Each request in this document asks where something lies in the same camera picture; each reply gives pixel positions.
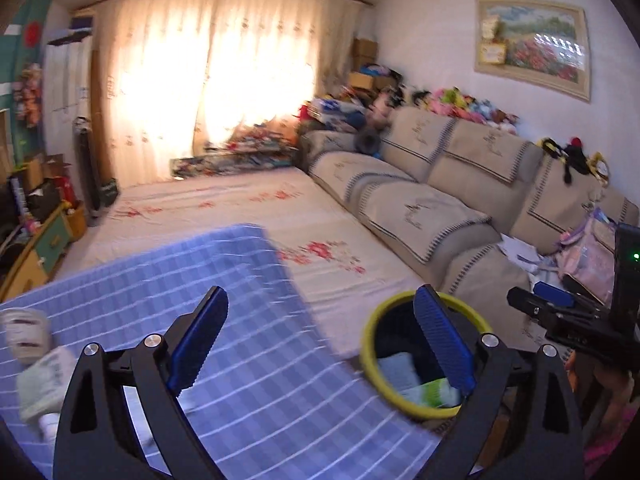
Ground pile of books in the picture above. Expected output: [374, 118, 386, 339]
[170, 125, 297, 177]

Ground cream curtains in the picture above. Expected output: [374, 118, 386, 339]
[95, 0, 371, 186]

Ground artificial flower decoration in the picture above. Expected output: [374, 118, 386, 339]
[15, 62, 43, 127]

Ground white tall cabinet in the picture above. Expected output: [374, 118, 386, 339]
[45, 30, 97, 161]

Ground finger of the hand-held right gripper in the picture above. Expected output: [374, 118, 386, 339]
[532, 280, 576, 308]
[506, 286, 568, 325]

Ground pile of plush toys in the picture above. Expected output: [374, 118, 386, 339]
[415, 87, 521, 132]

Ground beige sofa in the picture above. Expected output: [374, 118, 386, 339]
[297, 105, 640, 361]

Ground open cardboard boxes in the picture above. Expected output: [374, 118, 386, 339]
[10, 152, 76, 211]

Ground black yellow plush toys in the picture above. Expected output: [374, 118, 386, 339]
[537, 136, 611, 186]

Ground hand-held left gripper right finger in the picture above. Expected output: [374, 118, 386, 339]
[414, 284, 586, 480]

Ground white papers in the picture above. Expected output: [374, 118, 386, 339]
[497, 232, 543, 267]

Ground blue white bag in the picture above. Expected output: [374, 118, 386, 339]
[300, 99, 362, 132]

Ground yellow basket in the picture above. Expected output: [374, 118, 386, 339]
[65, 201, 89, 241]

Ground person's right hand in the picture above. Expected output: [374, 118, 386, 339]
[592, 365, 636, 413]

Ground light blue cloth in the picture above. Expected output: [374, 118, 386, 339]
[376, 352, 421, 391]

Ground yellow-rimmed dark trash bin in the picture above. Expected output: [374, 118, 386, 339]
[360, 292, 493, 421]

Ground pink patterned clothing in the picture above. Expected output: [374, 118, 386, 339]
[582, 405, 632, 472]

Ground white paper cup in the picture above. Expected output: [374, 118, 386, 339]
[0, 307, 53, 363]

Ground black tower fan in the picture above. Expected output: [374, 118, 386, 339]
[74, 117, 104, 226]

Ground blue checked tablecloth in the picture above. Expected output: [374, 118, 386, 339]
[0, 222, 446, 480]

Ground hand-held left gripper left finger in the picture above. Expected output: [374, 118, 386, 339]
[52, 285, 230, 480]

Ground red fire extinguisher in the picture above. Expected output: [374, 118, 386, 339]
[54, 175, 77, 207]

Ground pink bag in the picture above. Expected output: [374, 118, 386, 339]
[557, 207, 617, 306]

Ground dark hat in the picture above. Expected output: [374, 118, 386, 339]
[354, 130, 383, 157]

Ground yellow green television stand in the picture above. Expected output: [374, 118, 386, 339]
[0, 200, 88, 303]

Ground framed landscape picture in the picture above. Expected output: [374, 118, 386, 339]
[474, 0, 592, 104]

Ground stacked cardboard boxes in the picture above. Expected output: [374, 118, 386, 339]
[349, 37, 382, 92]

